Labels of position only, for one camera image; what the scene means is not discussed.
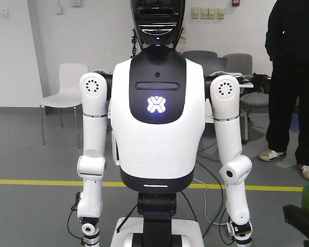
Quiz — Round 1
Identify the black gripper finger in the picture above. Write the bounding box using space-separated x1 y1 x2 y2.
283 204 309 246

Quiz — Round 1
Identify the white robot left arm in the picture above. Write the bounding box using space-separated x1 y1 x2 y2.
77 67 205 246

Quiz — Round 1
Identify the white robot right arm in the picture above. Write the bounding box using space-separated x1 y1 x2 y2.
205 75 253 246

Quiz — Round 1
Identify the grey office chair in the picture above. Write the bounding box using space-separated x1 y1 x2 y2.
224 53 271 144

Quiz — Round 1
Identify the person in black clothes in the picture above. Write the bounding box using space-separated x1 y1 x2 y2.
259 1 309 180

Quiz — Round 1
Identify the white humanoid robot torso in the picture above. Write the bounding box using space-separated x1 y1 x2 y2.
111 46 205 193

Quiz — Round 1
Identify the black robot head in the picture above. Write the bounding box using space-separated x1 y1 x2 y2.
130 0 185 49

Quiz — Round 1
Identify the white plastic chair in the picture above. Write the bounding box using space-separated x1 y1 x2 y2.
40 63 88 148

